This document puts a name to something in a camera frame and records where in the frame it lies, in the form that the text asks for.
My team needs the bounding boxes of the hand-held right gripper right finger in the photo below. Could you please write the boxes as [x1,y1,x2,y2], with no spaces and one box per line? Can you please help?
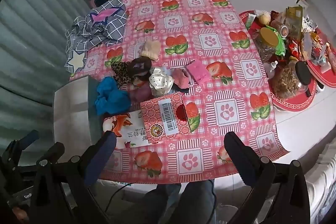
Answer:
[224,131,311,224]

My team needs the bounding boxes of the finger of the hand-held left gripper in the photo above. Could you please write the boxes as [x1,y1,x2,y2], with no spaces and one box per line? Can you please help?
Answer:
[16,130,40,151]

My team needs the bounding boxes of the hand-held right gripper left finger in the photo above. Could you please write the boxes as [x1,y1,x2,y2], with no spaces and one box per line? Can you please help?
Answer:
[28,131,117,224]

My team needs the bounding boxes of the white cardboard box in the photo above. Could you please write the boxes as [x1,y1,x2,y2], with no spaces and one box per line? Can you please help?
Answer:
[54,76,105,146]

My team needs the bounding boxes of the leopard print scrunchie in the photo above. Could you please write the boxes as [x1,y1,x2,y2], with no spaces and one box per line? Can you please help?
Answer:
[110,61,135,88]

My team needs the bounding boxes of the white polka dot scrunchie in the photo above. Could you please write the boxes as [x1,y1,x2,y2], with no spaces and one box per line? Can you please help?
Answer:
[149,67,175,97]

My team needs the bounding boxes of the dark brown scrunchie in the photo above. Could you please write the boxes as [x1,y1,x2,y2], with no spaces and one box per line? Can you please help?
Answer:
[130,56,153,81]

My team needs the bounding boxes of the pink and black sock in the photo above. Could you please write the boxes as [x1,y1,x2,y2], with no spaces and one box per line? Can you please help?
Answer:
[171,68,192,94]

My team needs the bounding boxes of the person's left hand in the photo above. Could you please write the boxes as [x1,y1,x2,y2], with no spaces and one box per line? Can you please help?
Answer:
[11,206,30,221]

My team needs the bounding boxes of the orange white cloth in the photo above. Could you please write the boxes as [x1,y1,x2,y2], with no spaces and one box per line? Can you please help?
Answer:
[102,111,150,149]

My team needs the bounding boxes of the blue cloth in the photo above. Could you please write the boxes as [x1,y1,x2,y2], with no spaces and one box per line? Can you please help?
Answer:
[95,76,132,116]

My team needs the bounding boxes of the person's legs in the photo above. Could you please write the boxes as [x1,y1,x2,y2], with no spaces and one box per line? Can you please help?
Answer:
[142,179,218,224]

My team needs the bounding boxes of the red patterned box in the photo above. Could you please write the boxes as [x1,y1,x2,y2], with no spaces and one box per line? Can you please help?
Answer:
[140,91,190,144]

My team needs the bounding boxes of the dusky pink cloth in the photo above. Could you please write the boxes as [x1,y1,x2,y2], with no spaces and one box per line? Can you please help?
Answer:
[130,81,153,102]

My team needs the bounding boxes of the red round placemat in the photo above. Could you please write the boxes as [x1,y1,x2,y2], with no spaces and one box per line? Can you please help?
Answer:
[270,77,317,112]

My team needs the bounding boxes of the white bed cover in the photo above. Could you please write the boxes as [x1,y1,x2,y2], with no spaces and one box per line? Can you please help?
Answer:
[305,145,336,224]

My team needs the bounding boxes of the bright pink cloth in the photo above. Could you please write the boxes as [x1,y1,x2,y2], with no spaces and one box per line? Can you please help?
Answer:
[186,60,212,83]

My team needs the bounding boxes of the glass jar with black lid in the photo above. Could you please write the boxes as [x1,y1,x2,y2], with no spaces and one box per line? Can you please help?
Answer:
[272,61,313,100]

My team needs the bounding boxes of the baby bottle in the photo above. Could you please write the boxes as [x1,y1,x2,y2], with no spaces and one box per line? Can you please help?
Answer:
[264,60,279,79]

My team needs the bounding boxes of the cream cloth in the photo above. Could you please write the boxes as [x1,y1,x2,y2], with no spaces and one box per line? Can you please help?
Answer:
[140,40,161,62]

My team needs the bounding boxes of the jar with yellow lid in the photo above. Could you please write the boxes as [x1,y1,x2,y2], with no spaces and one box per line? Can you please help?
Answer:
[253,27,280,63]

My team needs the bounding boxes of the grey plaid star blanket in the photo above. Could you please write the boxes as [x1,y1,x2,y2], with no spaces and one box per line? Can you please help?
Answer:
[64,0,128,75]

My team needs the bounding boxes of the green plastic bag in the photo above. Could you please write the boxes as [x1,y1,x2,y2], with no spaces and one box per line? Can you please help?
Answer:
[265,25,287,56]

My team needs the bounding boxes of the red tray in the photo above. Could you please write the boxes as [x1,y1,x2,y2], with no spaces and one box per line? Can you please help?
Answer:
[307,28,336,88]

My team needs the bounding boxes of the small jar brown lid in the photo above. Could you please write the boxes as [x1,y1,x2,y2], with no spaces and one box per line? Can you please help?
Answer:
[272,20,289,37]

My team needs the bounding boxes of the green tube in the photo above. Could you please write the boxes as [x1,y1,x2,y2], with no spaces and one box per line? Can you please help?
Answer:
[245,14,256,29]

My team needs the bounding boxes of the strawberry print pink tablecloth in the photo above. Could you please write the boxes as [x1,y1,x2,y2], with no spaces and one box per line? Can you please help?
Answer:
[70,0,289,184]

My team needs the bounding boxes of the olive green packet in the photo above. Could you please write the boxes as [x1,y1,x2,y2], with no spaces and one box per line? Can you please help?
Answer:
[285,6,303,39]

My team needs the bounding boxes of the black cable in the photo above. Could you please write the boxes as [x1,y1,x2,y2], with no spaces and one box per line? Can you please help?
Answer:
[104,182,137,214]

